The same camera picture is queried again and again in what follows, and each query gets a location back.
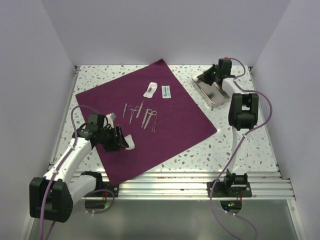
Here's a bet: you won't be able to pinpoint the stainless steel tray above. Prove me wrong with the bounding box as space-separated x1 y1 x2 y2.
191 75 230 108

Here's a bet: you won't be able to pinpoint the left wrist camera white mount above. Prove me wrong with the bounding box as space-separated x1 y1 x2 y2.
104 112 116 128

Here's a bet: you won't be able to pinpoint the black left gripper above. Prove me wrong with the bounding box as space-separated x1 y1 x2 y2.
98 124 129 152

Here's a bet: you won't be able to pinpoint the steel tweezers upper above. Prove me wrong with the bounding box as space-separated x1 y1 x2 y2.
136 101 144 118

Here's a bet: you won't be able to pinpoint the thin steel tweezers right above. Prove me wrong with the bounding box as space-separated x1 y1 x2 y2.
151 115 158 133

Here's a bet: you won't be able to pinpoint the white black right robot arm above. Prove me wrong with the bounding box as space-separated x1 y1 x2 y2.
192 57 259 198

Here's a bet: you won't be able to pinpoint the clear blister pack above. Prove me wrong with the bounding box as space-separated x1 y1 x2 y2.
143 82 158 99

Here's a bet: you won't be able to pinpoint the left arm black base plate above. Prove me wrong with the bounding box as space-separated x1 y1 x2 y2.
100 181 119 199

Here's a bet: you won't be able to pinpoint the steel surgical scissors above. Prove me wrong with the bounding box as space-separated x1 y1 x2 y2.
143 109 158 130

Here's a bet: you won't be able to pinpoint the steel probe handle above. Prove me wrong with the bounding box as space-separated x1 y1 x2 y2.
141 108 149 128

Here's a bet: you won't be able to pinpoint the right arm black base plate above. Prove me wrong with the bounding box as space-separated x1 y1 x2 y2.
206 181 253 198

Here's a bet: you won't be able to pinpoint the green white suture packet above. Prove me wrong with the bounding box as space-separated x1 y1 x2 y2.
161 85 172 99

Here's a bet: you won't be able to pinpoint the purple cloth mat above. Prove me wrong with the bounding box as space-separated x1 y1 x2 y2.
76 60 217 185

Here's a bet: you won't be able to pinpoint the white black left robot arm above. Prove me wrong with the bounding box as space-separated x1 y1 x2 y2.
29 113 129 223

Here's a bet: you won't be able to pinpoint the steel forceps with rings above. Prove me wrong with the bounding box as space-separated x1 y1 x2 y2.
128 105 140 125

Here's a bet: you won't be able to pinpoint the short steel scalpel handle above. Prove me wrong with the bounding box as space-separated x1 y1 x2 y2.
122 103 128 119

